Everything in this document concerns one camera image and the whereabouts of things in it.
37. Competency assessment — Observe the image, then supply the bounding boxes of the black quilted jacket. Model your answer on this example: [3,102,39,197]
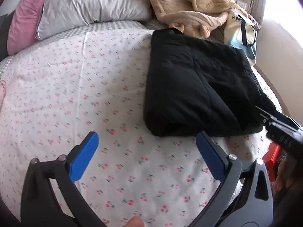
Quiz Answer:
[143,29,276,137]

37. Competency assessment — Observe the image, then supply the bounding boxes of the person's right hand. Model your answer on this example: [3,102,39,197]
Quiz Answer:
[272,157,302,195]

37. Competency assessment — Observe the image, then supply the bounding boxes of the person's left hand thumb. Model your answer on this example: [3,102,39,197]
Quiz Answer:
[123,216,144,227]

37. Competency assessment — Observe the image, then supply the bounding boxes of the red object beside bed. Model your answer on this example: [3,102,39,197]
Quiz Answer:
[262,142,286,183]

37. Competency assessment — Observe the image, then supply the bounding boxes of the cream tote bag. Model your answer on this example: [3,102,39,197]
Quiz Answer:
[223,8,257,66]

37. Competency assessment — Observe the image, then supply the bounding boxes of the cherry print bed sheet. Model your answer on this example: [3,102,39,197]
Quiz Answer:
[0,19,283,227]

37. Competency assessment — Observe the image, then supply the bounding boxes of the beige fleece robe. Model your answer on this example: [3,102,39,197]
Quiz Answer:
[149,0,248,38]

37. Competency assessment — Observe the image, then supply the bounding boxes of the pink velvet pillow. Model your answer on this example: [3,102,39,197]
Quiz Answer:
[7,0,45,55]

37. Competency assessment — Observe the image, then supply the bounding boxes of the white grey pillow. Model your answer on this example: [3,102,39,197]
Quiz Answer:
[37,0,151,40]

